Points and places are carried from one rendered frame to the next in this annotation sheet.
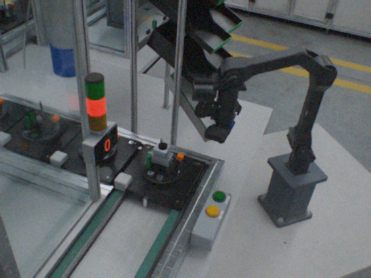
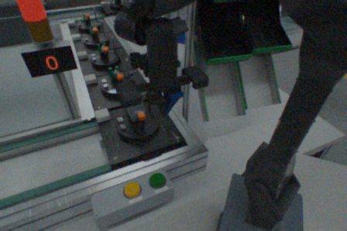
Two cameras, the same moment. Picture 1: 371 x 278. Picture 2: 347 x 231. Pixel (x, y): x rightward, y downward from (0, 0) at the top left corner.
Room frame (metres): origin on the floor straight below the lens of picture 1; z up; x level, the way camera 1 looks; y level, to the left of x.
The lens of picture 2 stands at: (0.73, -0.42, 1.50)
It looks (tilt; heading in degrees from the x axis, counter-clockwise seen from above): 41 degrees down; 47
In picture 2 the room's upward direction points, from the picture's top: straight up
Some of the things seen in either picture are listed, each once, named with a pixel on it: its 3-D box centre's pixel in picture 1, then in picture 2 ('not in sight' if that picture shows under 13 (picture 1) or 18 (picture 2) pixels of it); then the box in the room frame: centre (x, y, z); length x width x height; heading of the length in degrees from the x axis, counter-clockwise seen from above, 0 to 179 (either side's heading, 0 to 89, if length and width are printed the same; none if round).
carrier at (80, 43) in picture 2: not in sight; (94, 35); (1.25, 0.77, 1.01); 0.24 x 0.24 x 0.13; 71
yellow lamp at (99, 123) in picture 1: (97, 118); (39, 28); (0.88, 0.24, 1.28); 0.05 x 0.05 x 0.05
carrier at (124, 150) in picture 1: (96, 142); (117, 78); (1.10, 0.31, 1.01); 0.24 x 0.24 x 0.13; 71
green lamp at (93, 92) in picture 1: (95, 87); not in sight; (0.88, 0.24, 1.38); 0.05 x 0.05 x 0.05
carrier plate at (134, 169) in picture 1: (161, 174); (138, 129); (1.02, 0.07, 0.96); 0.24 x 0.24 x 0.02; 71
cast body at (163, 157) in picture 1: (159, 151); (134, 103); (1.02, 0.08, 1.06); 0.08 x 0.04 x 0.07; 72
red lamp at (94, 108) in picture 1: (96, 103); (31, 7); (0.88, 0.24, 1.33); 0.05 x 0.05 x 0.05
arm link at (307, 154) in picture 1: (303, 147); (273, 187); (1.00, -0.38, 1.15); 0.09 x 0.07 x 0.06; 5
